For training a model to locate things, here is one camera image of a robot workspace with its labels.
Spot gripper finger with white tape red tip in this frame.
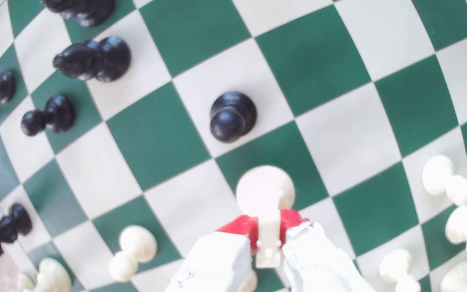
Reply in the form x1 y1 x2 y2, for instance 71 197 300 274
279 208 377 292
165 214 259 292

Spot white chess pawn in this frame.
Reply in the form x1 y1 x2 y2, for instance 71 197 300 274
236 165 296 269
439 261 467 292
422 154 467 207
108 225 158 283
379 248 421 292

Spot green and white chess board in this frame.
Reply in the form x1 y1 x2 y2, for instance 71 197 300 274
0 0 467 292

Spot black chess piece with cross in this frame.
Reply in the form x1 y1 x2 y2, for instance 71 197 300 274
0 202 33 256

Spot large black chess piece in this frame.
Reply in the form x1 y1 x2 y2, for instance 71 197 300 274
53 36 132 84
41 0 116 28

